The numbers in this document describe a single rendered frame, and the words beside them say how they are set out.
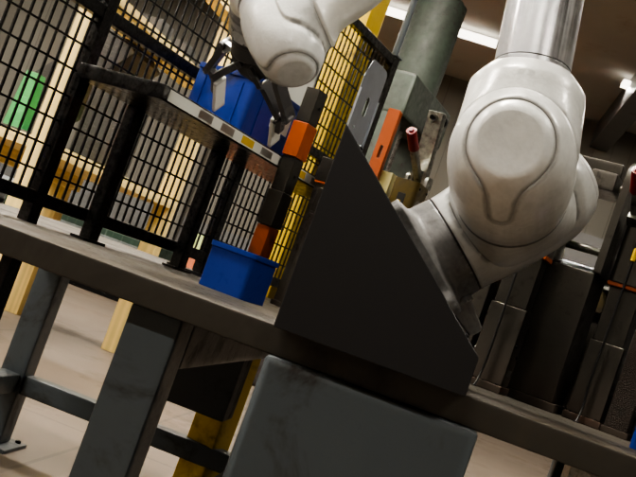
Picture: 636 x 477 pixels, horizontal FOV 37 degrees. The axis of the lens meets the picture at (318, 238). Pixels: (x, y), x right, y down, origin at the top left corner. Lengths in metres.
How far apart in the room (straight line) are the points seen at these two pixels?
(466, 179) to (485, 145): 0.05
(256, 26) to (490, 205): 0.49
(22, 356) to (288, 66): 1.82
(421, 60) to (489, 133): 5.99
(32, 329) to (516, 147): 2.13
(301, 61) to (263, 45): 0.06
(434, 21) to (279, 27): 5.80
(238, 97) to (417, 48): 5.10
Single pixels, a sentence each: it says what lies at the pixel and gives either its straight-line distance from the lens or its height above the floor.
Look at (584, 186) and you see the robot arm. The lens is 1.39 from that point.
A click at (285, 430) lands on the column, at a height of 0.57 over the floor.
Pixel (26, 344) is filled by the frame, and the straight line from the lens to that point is 3.04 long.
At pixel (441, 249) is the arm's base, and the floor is 0.88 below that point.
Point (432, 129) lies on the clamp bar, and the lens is 2.08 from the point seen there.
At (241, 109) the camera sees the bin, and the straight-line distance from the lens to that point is 2.09.
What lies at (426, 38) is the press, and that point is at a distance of 7.17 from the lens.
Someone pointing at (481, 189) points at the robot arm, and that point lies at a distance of 1.15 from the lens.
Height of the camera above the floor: 0.76
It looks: 3 degrees up
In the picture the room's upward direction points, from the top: 20 degrees clockwise
